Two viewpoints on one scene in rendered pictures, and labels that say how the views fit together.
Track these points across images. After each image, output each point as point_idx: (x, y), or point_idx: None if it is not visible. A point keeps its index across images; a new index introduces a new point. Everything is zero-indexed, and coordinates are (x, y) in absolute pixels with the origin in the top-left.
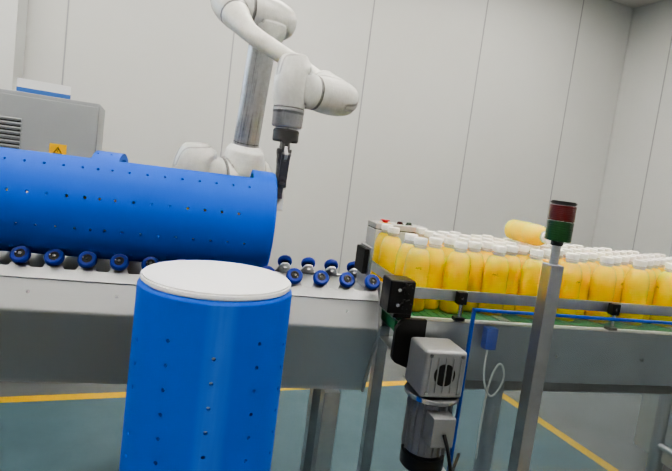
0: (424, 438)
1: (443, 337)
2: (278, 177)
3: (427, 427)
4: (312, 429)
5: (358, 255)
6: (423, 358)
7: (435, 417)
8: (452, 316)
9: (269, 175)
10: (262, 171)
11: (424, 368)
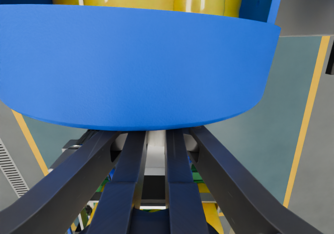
0: (76, 139)
1: None
2: (94, 136)
3: (71, 143)
4: None
5: (153, 188)
6: (54, 164)
7: (63, 149)
8: (89, 209)
9: (31, 94)
10: (80, 67)
11: (55, 161)
